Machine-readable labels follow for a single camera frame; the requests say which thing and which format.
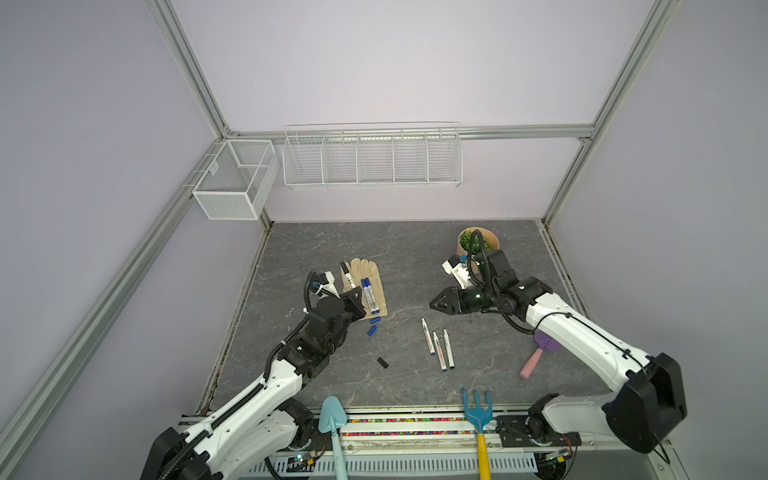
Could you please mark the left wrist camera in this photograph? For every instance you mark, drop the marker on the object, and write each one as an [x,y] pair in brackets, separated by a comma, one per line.
[322,284]

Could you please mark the teal garden trowel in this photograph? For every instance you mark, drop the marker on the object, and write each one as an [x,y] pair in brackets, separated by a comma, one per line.
[332,418]

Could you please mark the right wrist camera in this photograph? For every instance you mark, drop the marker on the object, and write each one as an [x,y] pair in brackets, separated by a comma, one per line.
[456,267]

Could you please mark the cream work glove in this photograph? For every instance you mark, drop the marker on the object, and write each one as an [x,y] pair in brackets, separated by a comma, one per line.
[368,269]

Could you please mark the teal fork yellow handle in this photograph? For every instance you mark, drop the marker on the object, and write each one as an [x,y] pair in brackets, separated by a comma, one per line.
[479,416]

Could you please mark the small white mesh basket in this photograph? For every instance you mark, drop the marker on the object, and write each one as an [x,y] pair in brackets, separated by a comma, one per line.
[236,183]

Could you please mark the purple pink small shovel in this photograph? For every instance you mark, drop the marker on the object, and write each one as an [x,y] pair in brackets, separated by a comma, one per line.
[544,343]

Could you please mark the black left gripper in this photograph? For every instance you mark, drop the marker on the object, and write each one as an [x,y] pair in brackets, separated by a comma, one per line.
[349,299]

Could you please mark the white whiteboard marker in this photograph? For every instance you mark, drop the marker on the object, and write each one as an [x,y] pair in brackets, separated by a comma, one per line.
[439,351]
[366,295]
[428,337]
[349,280]
[448,350]
[373,295]

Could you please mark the aluminium front rail base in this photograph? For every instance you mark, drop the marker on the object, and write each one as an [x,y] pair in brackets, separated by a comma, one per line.
[441,444]

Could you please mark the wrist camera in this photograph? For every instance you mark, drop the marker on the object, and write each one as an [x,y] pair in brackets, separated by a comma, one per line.
[322,284]
[456,267]

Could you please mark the long white wire basket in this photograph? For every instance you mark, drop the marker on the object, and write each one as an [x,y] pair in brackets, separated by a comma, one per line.
[373,155]

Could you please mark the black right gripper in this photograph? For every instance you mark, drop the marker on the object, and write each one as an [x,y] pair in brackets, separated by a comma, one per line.
[453,304]

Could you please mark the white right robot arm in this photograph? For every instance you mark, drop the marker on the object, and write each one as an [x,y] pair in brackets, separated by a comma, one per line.
[646,399]

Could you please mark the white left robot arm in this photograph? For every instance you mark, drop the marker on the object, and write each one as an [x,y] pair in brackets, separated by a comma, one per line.
[265,417]

